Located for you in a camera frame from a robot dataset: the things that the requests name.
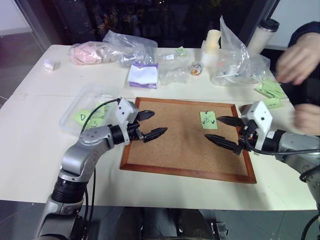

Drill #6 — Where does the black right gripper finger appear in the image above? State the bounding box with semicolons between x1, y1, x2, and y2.
204;134;240;151
216;115;247;128

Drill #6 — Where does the purple white tissue pack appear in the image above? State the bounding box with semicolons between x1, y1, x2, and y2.
127;61;160;90

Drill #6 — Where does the dark blue sleeve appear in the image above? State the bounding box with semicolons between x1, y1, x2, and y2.
287;21;320;49

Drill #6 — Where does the plastic bag of pink items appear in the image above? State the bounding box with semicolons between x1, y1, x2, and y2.
68;41;121;67

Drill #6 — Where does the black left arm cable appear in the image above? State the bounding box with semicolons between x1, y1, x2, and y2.
81;98;122;240

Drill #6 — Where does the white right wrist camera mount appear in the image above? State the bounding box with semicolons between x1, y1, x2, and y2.
240;100;274;151

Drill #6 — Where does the white cream plastic bottle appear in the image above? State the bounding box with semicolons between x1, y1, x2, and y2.
200;29;222;69

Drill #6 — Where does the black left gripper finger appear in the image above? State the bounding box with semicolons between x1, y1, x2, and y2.
142;127;168;144
138;109;156;123

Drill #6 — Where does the crumpled clear plastic bag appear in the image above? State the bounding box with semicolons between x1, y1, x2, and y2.
101;29;159;68

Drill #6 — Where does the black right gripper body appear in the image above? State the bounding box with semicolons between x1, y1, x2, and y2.
232;120;258;155

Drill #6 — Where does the large clear plastic bag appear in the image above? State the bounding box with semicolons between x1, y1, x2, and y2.
210;14;273;88

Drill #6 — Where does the flat clear plastic bag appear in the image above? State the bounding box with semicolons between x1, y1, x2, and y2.
156;50;201;86

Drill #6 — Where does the small colourful round object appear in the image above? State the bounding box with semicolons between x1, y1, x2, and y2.
189;62;204;77

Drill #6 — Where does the green note with scribble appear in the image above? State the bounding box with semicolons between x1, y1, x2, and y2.
199;110;219;130

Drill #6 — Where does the pile of green notes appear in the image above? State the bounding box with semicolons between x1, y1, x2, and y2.
254;78;285;100

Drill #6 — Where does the person's left hand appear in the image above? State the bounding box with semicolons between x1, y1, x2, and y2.
290;103;320;137

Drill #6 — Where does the wood-framed cork board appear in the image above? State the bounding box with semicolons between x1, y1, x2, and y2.
119;96;258;185

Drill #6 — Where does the clear plastic container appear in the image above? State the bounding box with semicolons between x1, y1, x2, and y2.
59;84;121;137

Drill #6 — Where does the light green triangle-marked piece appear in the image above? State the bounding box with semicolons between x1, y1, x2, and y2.
72;108;92;126

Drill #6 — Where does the white tumbler with black lid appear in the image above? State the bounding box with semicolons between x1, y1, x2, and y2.
246;18;281;55

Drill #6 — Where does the person's right hand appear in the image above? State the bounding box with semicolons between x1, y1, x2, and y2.
275;33;320;86

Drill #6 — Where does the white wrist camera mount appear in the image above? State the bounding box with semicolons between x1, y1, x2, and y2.
115;98;140;146
240;100;274;151

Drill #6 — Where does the small white box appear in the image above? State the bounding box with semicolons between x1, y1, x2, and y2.
43;58;62;72

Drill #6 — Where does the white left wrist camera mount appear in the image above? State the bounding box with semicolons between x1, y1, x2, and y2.
115;98;140;146

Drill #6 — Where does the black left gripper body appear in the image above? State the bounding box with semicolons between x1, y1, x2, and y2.
126;110;146;144

